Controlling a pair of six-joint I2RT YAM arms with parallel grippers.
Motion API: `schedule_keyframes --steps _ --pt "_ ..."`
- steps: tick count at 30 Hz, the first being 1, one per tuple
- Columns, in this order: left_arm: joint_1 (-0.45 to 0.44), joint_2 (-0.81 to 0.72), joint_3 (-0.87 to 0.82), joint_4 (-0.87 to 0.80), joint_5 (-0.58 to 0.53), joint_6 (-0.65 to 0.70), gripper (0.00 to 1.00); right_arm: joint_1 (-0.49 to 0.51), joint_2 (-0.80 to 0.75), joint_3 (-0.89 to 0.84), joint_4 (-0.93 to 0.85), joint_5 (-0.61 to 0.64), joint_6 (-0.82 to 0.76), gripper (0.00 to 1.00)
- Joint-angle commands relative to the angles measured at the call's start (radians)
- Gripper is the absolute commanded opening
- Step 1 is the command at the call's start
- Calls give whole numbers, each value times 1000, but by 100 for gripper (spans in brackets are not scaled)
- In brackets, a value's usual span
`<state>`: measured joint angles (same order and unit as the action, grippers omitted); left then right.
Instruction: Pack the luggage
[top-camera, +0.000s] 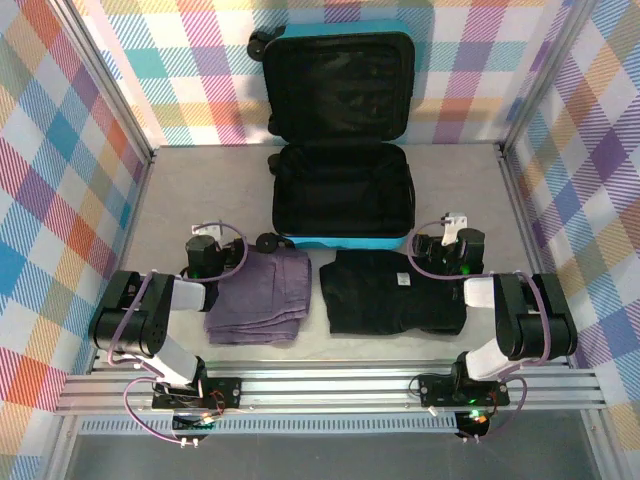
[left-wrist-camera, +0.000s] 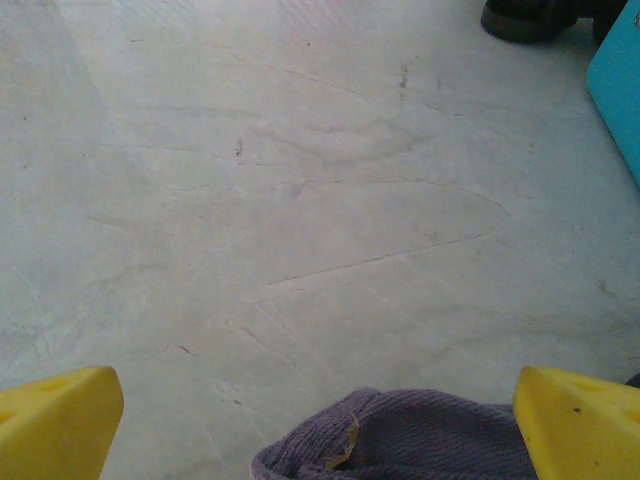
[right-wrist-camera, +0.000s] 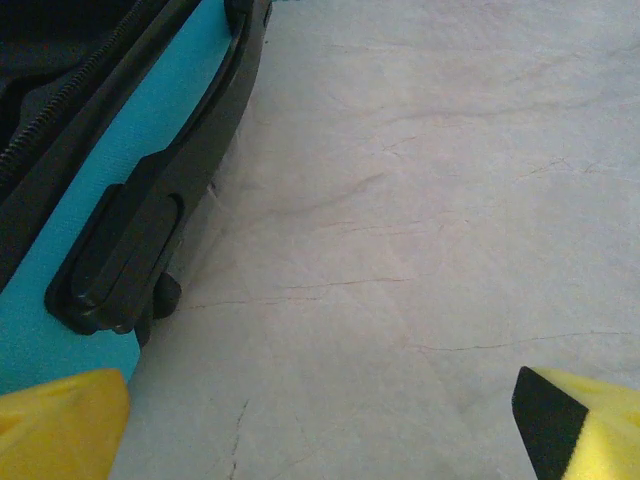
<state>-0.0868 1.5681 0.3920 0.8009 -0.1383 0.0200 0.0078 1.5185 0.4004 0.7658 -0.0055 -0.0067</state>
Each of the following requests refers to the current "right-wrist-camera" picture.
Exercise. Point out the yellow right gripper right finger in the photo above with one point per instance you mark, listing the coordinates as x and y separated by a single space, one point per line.
600 430

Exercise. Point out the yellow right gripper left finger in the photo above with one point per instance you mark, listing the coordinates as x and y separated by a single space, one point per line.
55 430

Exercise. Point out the blue hard-shell suitcase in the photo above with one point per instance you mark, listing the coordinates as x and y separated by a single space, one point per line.
150 125

